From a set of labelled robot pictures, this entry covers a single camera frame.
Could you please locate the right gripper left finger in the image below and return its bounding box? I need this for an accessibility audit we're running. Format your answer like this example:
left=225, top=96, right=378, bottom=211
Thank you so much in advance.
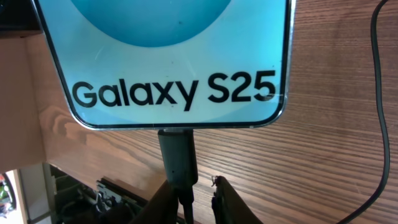
left=131, top=180, right=178, bottom=224

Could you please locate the black charger cable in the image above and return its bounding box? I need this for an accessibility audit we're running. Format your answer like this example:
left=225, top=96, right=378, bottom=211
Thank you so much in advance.
left=157, top=0, right=391, bottom=224

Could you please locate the teal screen smartphone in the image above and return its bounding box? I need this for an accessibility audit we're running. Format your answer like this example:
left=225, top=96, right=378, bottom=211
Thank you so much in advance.
left=33, top=0, right=296, bottom=130

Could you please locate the clutter under table edge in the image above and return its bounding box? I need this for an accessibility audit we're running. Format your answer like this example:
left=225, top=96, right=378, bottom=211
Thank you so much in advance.
left=0, top=164, right=150, bottom=224

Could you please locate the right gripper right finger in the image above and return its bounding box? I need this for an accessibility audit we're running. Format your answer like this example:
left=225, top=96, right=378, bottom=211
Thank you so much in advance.
left=211, top=176, right=262, bottom=224

